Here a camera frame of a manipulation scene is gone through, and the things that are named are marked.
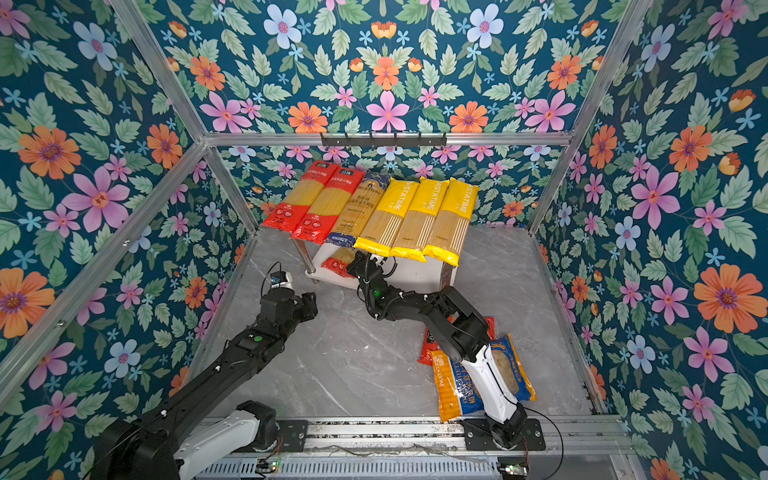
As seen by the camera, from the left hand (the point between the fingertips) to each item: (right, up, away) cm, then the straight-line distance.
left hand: (312, 289), depth 82 cm
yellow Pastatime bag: (+29, +18, -11) cm, 36 cm away
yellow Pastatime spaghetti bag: (+19, +14, -13) cm, 28 cm away
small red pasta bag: (+34, -17, +4) cm, 38 cm away
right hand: (+10, +11, +11) cm, 19 cm away
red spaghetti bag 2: (+5, +18, -10) cm, 22 cm away
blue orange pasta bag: (+40, -27, -6) cm, 49 cm away
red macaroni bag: (+4, +6, +13) cm, 15 cm away
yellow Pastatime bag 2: (+35, +13, -15) cm, 41 cm away
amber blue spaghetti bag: (+13, +17, -12) cm, 24 cm away
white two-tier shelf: (+24, +5, +2) cm, 25 cm away
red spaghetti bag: (-1, +26, -4) cm, 26 cm away
